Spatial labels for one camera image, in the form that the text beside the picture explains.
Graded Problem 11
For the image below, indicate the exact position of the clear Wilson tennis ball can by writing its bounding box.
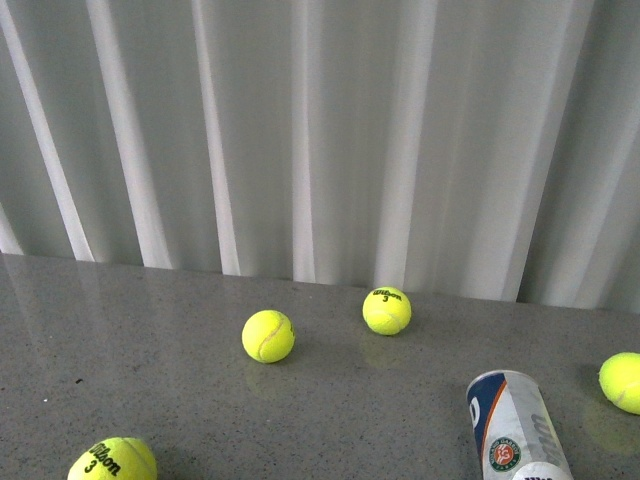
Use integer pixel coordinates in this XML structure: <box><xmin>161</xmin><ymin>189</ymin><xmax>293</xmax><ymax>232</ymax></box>
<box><xmin>466</xmin><ymin>370</ymin><xmax>573</xmax><ymax>480</ymax></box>

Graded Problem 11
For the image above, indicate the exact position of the plain yellow tennis ball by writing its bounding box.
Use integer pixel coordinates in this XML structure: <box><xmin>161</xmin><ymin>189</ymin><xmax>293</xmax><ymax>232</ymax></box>
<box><xmin>241</xmin><ymin>310</ymin><xmax>296</xmax><ymax>364</ymax></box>

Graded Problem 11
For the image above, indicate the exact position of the yellow tennis ball right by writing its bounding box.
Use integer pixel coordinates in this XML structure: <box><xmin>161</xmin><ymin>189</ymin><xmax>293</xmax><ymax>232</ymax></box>
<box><xmin>599</xmin><ymin>352</ymin><xmax>640</xmax><ymax>415</ymax></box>

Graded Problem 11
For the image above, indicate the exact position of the Wilson 3 ball near curtain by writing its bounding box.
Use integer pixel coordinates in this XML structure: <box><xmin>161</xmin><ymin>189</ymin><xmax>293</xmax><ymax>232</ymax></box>
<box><xmin>362</xmin><ymin>286</ymin><xmax>412</xmax><ymax>336</ymax></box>

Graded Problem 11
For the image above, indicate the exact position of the white pleated curtain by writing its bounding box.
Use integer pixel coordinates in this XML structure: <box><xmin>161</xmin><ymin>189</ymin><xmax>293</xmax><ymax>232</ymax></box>
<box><xmin>1</xmin><ymin>1</ymin><xmax>639</xmax><ymax>312</ymax></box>

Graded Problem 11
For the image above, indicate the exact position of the Wilson 3 ball front left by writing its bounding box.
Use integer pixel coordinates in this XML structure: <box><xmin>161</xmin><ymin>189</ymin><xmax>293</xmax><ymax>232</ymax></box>
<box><xmin>67</xmin><ymin>437</ymin><xmax>158</xmax><ymax>480</ymax></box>

